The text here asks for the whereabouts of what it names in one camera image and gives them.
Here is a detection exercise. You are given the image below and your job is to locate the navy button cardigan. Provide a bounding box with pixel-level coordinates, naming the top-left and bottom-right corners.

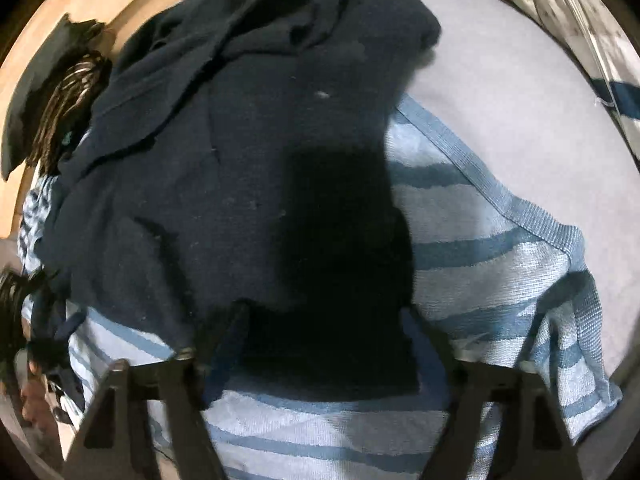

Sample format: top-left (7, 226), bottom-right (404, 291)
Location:
top-left (37, 0), bottom-right (443, 401)

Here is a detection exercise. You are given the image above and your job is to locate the person's left hand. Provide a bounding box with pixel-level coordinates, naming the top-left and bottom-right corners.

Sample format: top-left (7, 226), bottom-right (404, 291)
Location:
top-left (20, 355), bottom-right (56, 428)

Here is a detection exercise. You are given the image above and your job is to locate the blue striped blanket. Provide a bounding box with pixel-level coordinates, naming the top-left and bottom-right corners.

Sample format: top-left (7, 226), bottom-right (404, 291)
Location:
top-left (20, 95), bottom-right (623, 480)

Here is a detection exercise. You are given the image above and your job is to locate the striped star duvet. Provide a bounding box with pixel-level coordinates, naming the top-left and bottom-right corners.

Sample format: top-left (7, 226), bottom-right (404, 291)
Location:
top-left (415, 0), bottom-right (640, 171)

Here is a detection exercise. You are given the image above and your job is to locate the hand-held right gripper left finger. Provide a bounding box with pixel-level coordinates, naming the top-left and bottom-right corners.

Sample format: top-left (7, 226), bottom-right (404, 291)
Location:
top-left (62, 304), bottom-right (251, 480)

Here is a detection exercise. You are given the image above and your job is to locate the brown striped sweater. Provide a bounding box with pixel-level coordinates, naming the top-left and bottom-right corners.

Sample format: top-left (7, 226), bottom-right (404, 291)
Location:
top-left (27, 57), bottom-right (113, 171)

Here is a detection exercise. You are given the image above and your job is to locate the grey bed sheet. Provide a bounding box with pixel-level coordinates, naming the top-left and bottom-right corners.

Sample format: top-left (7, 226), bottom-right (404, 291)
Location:
top-left (240, 0), bottom-right (640, 386)

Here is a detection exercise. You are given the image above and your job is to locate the black folded garment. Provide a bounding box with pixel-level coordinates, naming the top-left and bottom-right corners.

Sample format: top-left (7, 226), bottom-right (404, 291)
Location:
top-left (0, 15), bottom-right (111, 181)

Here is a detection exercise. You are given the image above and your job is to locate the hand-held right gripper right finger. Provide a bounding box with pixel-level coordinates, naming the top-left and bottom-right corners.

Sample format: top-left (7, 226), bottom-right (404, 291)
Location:
top-left (405, 306), bottom-right (583, 480)

